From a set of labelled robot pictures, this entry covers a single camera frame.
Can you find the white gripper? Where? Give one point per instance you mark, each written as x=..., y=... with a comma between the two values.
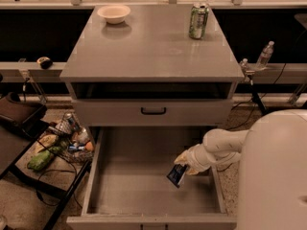
x=194, y=159

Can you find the dark blue snack bar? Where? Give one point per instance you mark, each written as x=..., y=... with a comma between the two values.
x=176, y=174

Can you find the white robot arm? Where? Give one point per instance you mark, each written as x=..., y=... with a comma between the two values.
x=272, y=157

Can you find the closed grey middle drawer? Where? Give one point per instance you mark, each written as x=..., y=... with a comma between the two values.
x=126, y=113

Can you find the open grey bottom drawer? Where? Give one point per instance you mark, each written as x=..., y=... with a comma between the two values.
x=128, y=188

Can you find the grey drawer cabinet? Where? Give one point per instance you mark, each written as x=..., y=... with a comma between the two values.
x=151, y=57

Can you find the metal clamp stand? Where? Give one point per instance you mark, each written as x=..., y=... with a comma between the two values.
x=249, y=73

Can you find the clear plastic water bottle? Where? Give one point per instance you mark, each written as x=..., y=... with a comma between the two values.
x=265, y=56

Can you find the black side cart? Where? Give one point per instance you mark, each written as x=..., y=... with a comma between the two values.
x=21, y=126

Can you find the yellow chip bag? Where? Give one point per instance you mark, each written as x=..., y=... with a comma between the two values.
x=45, y=142

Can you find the green snack bag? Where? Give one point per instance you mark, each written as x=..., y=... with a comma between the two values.
x=42, y=159

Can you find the green soda can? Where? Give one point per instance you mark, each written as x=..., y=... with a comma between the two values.
x=198, y=20

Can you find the white paper bowl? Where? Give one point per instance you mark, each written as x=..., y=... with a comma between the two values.
x=114, y=14

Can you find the black tape measure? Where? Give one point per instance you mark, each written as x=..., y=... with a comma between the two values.
x=44, y=62

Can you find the black drawer handle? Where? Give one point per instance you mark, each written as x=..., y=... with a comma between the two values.
x=153, y=111

